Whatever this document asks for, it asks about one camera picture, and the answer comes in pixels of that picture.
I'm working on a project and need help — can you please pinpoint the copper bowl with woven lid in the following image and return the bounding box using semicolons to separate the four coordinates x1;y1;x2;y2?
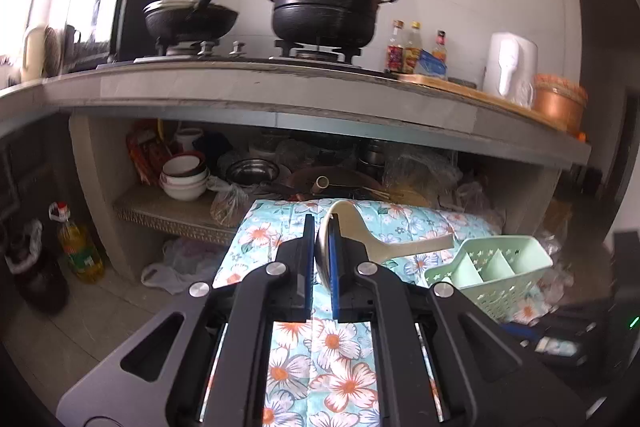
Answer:
533;74;588;136

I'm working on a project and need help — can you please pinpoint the black gas stove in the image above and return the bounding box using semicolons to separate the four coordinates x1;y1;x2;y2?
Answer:
99;39;399;79

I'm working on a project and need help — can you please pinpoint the blue salt packet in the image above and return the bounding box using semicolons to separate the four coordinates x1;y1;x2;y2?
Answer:
414;50;447;79

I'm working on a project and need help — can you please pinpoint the black wok with lid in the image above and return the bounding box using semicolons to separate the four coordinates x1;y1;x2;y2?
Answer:
143;0;239;46

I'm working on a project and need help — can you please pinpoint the sauce bottle red cap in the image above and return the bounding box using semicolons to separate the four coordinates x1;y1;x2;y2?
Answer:
432;30;447;78

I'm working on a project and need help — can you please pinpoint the stack of white bowls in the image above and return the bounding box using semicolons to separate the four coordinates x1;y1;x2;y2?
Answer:
160;150;209;202

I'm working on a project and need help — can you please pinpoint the large black stock pot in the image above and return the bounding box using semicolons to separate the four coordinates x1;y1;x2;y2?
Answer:
270;0;398;50

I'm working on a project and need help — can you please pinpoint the grey concrete counter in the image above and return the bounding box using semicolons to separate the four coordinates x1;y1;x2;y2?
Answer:
1;63;590;169

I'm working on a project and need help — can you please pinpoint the green plastic utensil caddy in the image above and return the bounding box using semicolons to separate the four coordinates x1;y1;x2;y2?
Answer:
424;235;553;321

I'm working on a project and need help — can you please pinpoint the cooking oil bottle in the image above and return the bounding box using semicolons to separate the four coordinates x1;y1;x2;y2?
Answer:
48;202;104;284

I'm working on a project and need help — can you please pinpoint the wooden cutting board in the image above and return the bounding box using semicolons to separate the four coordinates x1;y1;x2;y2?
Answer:
398;74;568;133

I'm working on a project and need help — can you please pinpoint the steel bowl under counter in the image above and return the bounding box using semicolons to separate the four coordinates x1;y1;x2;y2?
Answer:
226;158;280;186

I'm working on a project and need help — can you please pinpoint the floral blue tablecloth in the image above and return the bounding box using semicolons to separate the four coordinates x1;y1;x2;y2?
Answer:
198;198;551;427

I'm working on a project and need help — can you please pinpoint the white plastic bag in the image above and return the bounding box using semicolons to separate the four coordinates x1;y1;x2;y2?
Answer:
140;237;227;295

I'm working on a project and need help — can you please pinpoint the white electric kettle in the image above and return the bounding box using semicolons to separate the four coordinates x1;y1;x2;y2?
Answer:
482;32;538;108

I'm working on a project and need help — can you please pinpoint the sauce bottle yellow cap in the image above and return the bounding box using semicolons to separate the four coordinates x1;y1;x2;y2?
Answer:
402;20;422;74

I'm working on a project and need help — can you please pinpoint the sauce bottle red label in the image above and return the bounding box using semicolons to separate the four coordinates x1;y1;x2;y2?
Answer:
385;20;404;74

